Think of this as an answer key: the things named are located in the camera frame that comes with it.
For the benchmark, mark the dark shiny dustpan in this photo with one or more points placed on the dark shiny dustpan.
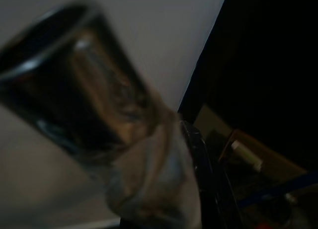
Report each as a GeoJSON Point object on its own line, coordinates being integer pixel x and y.
{"type": "Point", "coordinates": [82, 95]}

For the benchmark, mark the blue metal bar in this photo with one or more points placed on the blue metal bar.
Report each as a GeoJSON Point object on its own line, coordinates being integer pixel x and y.
{"type": "Point", "coordinates": [280, 186]}

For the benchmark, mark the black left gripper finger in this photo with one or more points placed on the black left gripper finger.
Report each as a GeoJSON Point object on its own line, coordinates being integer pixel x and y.
{"type": "Point", "coordinates": [203, 164]}

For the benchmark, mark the brown cardboard box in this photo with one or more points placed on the brown cardboard box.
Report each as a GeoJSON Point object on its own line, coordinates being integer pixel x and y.
{"type": "Point", "coordinates": [273, 152]}

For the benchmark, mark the white plastic bottle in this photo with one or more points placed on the white plastic bottle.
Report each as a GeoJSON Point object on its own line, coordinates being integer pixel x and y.
{"type": "Point", "coordinates": [247, 154]}

